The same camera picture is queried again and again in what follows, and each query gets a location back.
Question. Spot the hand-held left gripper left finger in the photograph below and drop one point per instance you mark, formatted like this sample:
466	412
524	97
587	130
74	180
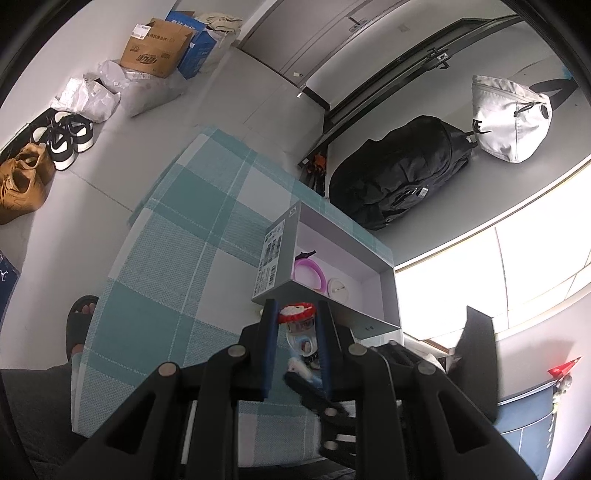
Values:
269	346

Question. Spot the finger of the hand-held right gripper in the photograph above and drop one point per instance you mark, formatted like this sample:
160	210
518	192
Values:
318	399

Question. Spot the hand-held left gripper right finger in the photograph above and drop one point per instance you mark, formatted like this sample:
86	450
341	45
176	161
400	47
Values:
324	346

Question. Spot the grey cardboard box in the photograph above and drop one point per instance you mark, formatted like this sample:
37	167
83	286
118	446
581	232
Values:
277	249

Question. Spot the white round case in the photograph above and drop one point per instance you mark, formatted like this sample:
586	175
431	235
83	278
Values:
338	288

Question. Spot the blue cloth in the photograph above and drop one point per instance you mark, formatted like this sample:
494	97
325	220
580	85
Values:
526	415

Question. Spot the red paper plane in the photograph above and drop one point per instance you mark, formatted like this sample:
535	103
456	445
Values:
563	368

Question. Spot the black hair clip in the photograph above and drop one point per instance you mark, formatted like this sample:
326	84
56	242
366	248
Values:
304	254

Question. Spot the bright window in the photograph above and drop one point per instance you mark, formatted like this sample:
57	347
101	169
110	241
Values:
485	258

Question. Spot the orange black tool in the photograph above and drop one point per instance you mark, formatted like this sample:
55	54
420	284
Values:
318	161

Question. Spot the person's foot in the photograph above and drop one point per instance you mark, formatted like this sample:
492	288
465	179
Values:
85	307

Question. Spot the black slipper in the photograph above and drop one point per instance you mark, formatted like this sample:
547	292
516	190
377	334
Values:
76	332

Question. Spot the black backpack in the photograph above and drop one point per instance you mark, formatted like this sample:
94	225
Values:
397	166

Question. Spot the grey trouser leg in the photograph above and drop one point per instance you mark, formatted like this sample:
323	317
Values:
32	406

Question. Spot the white grey bag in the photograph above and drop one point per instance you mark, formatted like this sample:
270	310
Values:
503	115

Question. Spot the black folded stand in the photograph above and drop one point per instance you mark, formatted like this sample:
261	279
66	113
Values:
369	87

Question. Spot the blue shoe box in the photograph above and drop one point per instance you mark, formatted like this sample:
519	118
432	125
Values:
7	281

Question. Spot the grey plastic package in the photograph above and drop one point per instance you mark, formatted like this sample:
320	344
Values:
147	92

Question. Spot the black white sneaker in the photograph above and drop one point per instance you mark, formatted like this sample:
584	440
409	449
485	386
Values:
74	129
60	150

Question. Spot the brown boot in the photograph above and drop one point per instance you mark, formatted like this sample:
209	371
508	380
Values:
27	159
18	198

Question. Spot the blue cardboard box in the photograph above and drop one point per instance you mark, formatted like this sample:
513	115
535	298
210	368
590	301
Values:
198	50

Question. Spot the grey door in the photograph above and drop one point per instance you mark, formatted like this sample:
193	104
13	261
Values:
300	41

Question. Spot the white plastic bag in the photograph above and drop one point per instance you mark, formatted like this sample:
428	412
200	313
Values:
87	99

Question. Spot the brown cardboard carton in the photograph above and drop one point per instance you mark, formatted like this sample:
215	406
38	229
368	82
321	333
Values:
152	50

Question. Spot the beige folded cloth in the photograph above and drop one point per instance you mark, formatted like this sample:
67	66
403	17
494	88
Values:
224	22

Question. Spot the black shoe mat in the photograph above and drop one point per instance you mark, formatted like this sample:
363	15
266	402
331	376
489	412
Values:
27	124

